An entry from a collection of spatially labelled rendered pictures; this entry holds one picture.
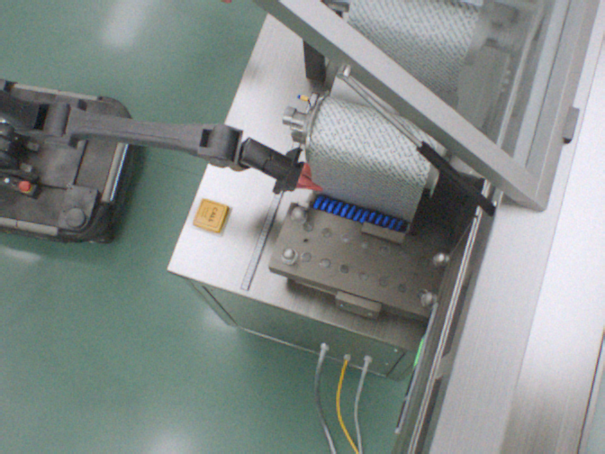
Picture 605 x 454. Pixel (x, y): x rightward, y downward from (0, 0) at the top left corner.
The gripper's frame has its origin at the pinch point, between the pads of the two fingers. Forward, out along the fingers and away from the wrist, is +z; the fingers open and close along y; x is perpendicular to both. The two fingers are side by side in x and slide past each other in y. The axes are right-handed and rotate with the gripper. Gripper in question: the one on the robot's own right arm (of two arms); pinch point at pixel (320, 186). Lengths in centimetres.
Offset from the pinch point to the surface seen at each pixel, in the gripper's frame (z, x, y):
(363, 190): 5.0, 11.1, 0.3
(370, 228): 12.5, 5.4, 5.1
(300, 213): -2.2, -0.4, 7.3
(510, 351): 3, 70, 33
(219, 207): -13.2, -24.1, 7.7
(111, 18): -51, -153, -80
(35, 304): -33, -143, 40
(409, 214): 17.7, 10.9, 0.3
